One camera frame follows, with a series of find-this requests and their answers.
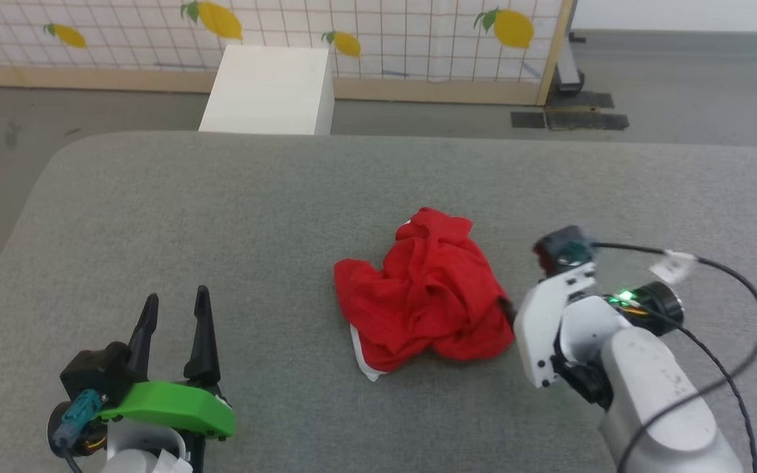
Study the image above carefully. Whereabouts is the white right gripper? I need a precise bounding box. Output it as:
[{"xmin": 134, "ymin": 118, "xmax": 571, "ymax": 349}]
[{"xmin": 498, "ymin": 261, "xmax": 597, "ymax": 390}]

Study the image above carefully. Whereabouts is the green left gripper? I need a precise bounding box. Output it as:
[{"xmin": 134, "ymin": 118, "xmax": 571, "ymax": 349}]
[{"xmin": 99, "ymin": 285, "xmax": 236, "ymax": 473}]

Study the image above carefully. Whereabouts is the red garment with white band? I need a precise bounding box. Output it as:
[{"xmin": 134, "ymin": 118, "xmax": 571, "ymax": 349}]
[{"xmin": 333, "ymin": 207, "xmax": 516, "ymax": 382}]

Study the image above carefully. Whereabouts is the large black floor mat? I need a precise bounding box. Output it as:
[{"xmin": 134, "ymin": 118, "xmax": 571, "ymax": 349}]
[{"xmin": 544, "ymin": 91, "xmax": 630, "ymax": 131}]

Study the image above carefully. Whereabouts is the grey metal stand foot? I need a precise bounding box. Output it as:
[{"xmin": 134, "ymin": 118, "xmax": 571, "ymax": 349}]
[{"xmin": 552, "ymin": 30, "xmax": 587, "ymax": 93}]

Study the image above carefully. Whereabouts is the white box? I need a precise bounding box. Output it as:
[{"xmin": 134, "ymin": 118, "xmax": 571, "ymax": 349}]
[{"xmin": 198, "ymin": 44, "xmax": 336, "ymax": 136}]

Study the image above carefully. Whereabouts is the lemon print partition screen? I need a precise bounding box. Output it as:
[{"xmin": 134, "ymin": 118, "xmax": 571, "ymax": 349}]
[{"xmin": 0, "ymin": 0, "xmax": 578, "ymax": 106}]

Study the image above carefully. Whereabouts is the white left cable tag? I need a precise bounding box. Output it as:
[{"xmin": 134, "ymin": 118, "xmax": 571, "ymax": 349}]
[{"xmin": 103, "ymin": 449, "xmax": 193, "ymax": 473}]

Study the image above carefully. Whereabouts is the white cable tag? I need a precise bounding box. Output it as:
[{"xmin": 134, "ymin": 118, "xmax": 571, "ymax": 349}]
[
  {"xmin": 648, "ymin": 250, "xmax": 699, "ymax": 284},
  {"xmin": 103, "ymin": 449, "xmax": 193, "ymax": 473}
]

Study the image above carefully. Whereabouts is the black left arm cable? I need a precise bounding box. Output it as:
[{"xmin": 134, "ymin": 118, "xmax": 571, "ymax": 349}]
[{"xmin": 53, "ymin": 389, "xmax": 104, "ymax": 473}]

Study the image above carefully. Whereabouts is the white right cable tag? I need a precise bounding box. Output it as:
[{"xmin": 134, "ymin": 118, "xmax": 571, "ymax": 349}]
[{"xmin": 648, "ymin": 250, "xmax": 699, "ymax": 284}]

